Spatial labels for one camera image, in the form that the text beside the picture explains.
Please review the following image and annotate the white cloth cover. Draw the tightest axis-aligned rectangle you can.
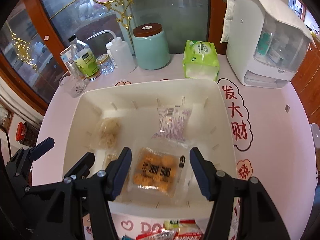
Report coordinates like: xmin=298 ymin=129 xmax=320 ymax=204
xmin=220 ymin=0 xmax=317 ymax=47

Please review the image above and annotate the white blue carton box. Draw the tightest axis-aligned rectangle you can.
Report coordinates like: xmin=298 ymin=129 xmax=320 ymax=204
xmin=60 ymin=46 xmax=73 ymax=71

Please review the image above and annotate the blue candy wrapper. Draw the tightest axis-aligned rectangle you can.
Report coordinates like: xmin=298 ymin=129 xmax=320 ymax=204
xmin=121 ymin=235 xmax=135 ymax=240

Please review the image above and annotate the wooden glass door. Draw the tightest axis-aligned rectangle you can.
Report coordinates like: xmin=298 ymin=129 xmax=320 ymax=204
xmin=1 ymin=0 xmax=226 ymax=114

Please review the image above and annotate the clear glass cup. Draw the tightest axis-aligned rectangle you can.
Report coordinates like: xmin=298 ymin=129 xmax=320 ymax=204
xmin=59 ymin=60 xmax=88 ymax=98

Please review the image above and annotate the green yellow snack packet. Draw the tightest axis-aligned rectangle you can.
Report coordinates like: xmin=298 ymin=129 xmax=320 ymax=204
xmin=163 ymin=219 xmax=180 ymax=230

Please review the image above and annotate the wooden cabinet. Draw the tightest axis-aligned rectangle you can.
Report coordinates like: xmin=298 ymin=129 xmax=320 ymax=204
xmin=291 ymin=38 xmax=320 ymax=126

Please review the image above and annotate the orange cookie packet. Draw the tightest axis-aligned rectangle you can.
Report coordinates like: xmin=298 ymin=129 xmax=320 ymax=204
xmin=127 ymin=145 xmax=191 ymax=203

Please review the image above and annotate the clear bottle green label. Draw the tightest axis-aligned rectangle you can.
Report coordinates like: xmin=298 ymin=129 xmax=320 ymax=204
xmin=68 ymin=35 xmax=101 ymax=81

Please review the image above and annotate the beige rice cracker packet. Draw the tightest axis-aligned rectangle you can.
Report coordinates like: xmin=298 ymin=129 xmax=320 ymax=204
xmin=90 ymin=118 xmax=120 ymax=150

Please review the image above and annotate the small glass jar gold lid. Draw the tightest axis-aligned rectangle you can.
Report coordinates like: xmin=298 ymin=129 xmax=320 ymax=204
xmin=95 ymin=54 xmax=114 ymax=75

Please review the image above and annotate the green tissue pack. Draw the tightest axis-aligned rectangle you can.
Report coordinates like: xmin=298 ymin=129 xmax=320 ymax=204
xmin=182 ymin=40 xmax=220 ymax=81

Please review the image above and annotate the white squeeze wash bottle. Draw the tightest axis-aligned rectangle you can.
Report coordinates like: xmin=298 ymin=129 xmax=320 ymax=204
xmin=87 ymin=30 xmax=136 ymax=73

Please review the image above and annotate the white red cookie packet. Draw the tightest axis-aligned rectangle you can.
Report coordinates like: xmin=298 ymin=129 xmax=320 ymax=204
xmin=176 ymin=219 xmax=203 ymax=240

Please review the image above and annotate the white desktop organizer cabinet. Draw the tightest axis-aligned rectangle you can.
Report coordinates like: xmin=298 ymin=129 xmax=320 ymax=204
xmin=226 ymin=0 xmax=311 ymax=88

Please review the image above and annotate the teal ceramic canister brown lid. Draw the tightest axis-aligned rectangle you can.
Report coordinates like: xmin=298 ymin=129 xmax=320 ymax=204
xmin=132 ymin=23 xmax=170 ymax=70

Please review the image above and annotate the white red barcode snack packet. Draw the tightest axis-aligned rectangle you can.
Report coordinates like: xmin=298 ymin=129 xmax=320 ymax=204
xmin=136 ymin=228 xmax=177 ymax=240

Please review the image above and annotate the white plastic storage bin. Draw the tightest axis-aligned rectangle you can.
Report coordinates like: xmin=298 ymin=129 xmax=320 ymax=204
xmin=63 ymin=79 xmax=236 ymax=219

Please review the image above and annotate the purple white snack packet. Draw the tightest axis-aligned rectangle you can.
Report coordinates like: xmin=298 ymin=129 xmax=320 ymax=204
xmin=152 ymin=106 xmax=193 ymax=142

